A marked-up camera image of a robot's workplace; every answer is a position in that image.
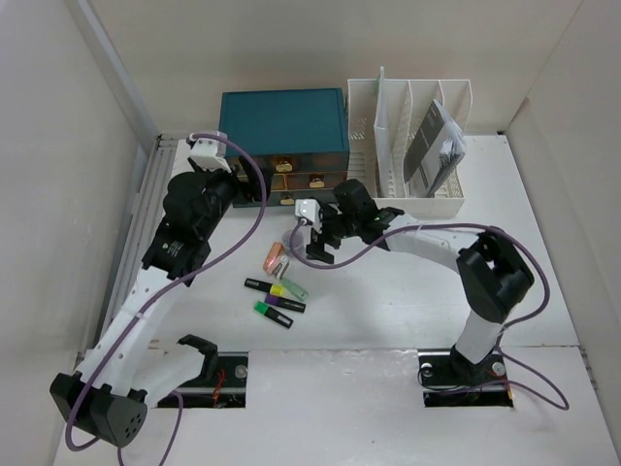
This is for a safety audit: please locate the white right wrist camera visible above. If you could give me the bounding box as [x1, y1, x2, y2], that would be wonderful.
[294, 198, 322, 234]

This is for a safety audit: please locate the clear mesh document pouch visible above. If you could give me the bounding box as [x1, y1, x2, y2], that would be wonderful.
[374, 66, 392, 198]

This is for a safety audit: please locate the green cap black highlighter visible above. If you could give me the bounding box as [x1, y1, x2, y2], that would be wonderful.
[253, 301, 293, 329]

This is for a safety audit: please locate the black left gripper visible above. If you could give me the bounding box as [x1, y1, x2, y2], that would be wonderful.
[196, 156, 273, 239]

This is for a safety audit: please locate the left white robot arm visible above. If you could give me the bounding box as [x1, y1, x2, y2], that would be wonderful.
[49, 156, 270, 451]

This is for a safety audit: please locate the teal desktop drawer cabinet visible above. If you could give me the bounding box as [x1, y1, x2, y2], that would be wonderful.
[218, 87, 350, 207]

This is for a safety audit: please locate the purple cap black highlighter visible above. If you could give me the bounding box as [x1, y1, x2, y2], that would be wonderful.
[264, 294, 307, 314]

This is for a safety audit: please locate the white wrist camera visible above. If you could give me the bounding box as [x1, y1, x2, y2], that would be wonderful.
[186, 131, 231, 173]
[294, 198, 322, 234]

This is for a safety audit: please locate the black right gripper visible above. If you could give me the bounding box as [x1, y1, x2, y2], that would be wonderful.
[306, 204, 360, 264]

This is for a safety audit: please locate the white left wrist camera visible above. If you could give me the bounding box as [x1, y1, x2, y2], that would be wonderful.
[186, 131, 231, 173]

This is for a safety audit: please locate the aluminium frame rail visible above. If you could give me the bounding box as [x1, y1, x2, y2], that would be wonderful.
[66, 1, 172, 349]

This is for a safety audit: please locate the white perforated file organizer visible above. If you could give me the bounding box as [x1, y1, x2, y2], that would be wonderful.
[343, 76, 474, 219]

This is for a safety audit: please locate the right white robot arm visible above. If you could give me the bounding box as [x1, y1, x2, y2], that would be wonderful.
[294, 180, 535, 385]

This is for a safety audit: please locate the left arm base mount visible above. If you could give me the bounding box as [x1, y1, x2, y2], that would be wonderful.
[177, 352, 248, 409]

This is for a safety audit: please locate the clear jar of paper clips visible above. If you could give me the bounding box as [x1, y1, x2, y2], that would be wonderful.
[282, 229, 306, 257]

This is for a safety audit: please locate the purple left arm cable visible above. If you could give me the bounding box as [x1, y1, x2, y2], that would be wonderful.
[65, 130, 271, 466]

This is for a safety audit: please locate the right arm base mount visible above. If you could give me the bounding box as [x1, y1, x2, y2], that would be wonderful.
[417, 349, 513, 408]

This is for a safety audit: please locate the grey Canon setup guide booklet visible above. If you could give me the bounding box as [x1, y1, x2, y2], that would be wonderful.
[403, 99, 466, 198]

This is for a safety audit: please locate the yellow cap black highlighter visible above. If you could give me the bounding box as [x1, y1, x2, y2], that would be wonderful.
[244, 278, 285, 297]

